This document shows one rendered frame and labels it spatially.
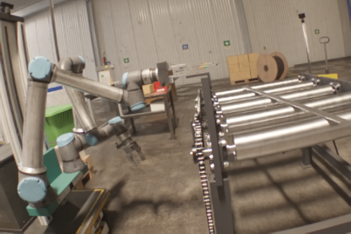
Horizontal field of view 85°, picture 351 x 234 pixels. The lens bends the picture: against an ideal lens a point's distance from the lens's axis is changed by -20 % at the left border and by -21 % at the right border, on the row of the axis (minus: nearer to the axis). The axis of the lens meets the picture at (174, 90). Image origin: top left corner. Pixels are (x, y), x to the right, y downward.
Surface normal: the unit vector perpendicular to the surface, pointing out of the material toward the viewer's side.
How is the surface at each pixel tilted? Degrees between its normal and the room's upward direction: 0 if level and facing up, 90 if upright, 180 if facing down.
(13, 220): 90
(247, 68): 90
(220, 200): 90
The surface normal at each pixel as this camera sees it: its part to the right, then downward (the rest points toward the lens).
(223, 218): -0.11, 0.15
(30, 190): 0.51, 0.10
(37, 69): 0.53, -0.12
